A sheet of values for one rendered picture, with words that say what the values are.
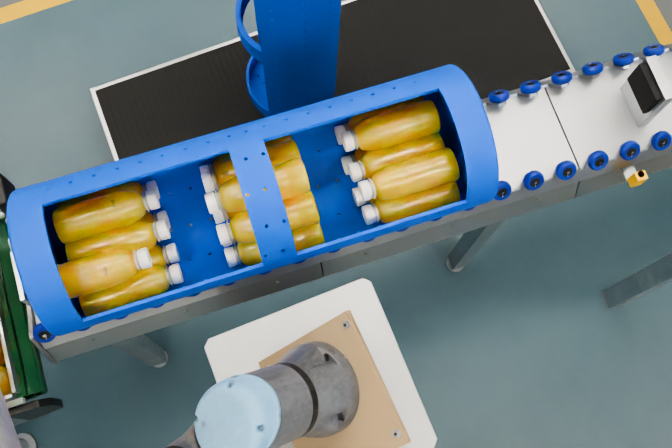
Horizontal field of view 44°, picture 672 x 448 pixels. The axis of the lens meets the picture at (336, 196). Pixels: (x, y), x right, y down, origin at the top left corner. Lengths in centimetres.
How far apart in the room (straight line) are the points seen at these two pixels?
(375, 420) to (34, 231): 66
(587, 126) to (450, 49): 98
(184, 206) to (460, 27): 141
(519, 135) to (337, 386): 82
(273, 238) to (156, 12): 169
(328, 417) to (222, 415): 19
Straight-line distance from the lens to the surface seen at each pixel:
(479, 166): 157
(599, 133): 196
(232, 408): 121
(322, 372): 131
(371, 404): 134
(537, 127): 192
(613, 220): 292
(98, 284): 161
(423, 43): 284
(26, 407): 185
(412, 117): 165
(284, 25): 210
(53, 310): 156
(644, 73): 188
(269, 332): 152
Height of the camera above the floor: 265
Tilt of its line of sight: 73 degrees down
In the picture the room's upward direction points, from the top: 6 degrees clockwise
